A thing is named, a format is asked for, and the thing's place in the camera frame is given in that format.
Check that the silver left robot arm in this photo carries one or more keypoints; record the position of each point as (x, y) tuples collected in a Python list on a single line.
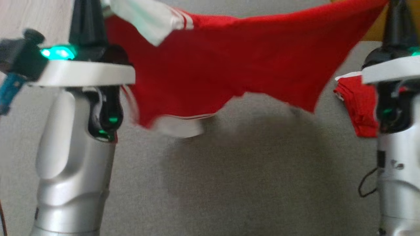
[(72, 164)]

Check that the folded red garment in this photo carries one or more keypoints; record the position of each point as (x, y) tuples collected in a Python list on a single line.
[(359, 108)]

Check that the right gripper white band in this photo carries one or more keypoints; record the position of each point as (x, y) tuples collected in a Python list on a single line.
[(390, 70)]

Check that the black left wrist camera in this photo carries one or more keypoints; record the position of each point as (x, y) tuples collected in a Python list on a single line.
[(19, 55)]

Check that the red jersey with white trim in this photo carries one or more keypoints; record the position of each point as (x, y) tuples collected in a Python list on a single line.
[(229, 59)]

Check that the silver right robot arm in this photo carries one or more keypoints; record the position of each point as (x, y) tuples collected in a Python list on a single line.
[(400, 164)]

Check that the wide yellow sofa back cushion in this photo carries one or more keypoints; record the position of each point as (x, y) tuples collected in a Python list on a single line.
[(377, 31)]

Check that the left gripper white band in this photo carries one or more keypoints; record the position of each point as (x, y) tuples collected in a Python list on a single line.
[(85, 73)]

